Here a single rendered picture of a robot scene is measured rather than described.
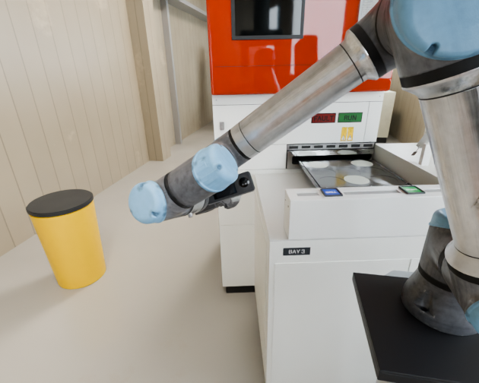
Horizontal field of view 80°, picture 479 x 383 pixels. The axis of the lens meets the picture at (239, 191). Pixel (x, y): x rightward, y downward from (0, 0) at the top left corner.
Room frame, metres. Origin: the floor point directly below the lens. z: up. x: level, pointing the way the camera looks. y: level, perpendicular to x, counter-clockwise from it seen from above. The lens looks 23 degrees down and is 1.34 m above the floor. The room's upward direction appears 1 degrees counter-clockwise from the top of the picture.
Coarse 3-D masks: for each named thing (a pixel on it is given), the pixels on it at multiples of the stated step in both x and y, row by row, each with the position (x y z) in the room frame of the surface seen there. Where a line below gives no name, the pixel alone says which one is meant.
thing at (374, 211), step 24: (288, 192) 0.85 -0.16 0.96; (312, 192) 0.85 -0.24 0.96; (360, 192) 0.85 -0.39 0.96; (384, 192) 0.84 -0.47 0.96; (432, 192) 0.83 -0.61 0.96; (288, 216) 0.80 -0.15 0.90; (312, 216) 0.79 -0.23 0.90; (336, 216) 0.79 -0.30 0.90; (360, 216) 0.79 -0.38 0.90; (384, 216) 0.79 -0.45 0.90; (408, 216) 0.80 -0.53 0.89
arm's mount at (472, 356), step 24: (360, 288) 0.54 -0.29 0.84; (384, 288) 0.53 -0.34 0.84; (360, 312) 0.48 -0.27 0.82; (384, 312) 0.46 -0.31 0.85; (408, 312) 0.46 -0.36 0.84; (384, 336) 0.40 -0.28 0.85; (408, 336) 0.40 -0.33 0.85; (432, 336) 0.40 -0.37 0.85; (456, 336) 0.40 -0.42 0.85; (384, 360) 0.35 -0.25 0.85; (408, 360) 0.35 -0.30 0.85; (432, 360) 0.35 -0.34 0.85; (456, 360) 0.35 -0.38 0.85
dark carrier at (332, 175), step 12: (312, 168) 1.26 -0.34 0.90; (324, 168) 1.25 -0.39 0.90; (336, 168) 1.25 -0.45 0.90; (348, 168) 1.25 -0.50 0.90; (360, 168) 1.24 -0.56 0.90; (372, 168) 1.24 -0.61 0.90; (324, 180) 1.10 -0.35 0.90; (336, 180) 1.10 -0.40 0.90; (372, 180) 1.09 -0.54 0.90; (384, 180) 1.09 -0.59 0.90; (396, 180) 1.09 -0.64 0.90
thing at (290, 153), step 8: (288, 152) 1.40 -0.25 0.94; (296, 152) 1.40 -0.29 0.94; (304, 152) 1.40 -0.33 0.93; (312, 152) 1.41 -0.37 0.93; (320, 152) 1.41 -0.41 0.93; (328, 152) 1.41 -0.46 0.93; (336, 152) 1.41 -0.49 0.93; (344, 152) 1.41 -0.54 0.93; (352, 152) 1.41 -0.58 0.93; (360, 152) 1.41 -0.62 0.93; (368, 152) 1.41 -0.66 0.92; (288, 160) 1.40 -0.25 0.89; (288, 168) 1.40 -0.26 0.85; (296, 168) 1.40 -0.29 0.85
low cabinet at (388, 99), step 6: (390, 90) 5.43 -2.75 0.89; (384, 96) 5.19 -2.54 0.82; (390, 96) 5.17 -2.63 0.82; (384, 102) 5.18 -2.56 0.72; (390, 102) 5.16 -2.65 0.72; (384, 108) 5.18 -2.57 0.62; (390, 108) 5.16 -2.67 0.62; (384, 114) 5.18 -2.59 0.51; (390, 114) 5.16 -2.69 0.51; (384, 120) 5.17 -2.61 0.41; (390, 120) 5.15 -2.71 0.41; (384, 126) 5.17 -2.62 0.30; (378, 132) 5.19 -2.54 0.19; (384, 132) 5.17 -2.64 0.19; (378, 138) 5.19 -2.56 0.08; (384, 138) 5.17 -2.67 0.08
